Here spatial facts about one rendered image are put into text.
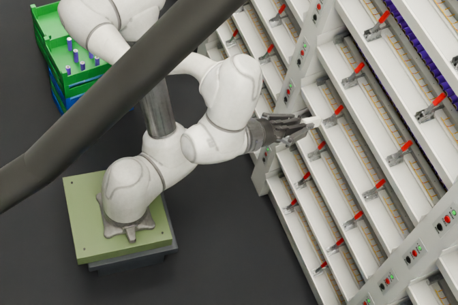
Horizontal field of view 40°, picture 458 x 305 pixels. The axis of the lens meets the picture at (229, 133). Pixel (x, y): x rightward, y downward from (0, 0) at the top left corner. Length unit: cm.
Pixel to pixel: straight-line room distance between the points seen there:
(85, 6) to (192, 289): 117
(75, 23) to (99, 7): 8
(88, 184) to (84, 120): 201
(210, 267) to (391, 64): 121
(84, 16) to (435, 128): 96
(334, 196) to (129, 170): 67
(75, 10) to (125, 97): 147
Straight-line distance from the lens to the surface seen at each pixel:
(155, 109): 206
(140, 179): 207
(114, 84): 35
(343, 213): 207
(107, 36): 175
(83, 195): 235
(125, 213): 215
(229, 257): 253
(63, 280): 248
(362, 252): 203
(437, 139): 155
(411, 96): 160
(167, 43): 33
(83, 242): 226
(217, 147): 149
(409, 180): 171
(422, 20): 149
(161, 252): 230
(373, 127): 177
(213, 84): 143
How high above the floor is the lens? 231
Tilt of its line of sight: 55 degrees down
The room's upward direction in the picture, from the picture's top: 14 degrees clockwise
